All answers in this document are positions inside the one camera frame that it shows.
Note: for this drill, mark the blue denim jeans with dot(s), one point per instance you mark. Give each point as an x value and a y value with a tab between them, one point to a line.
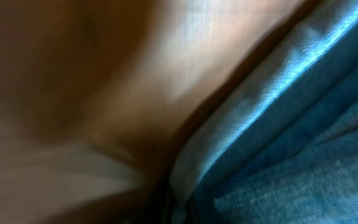
283	147

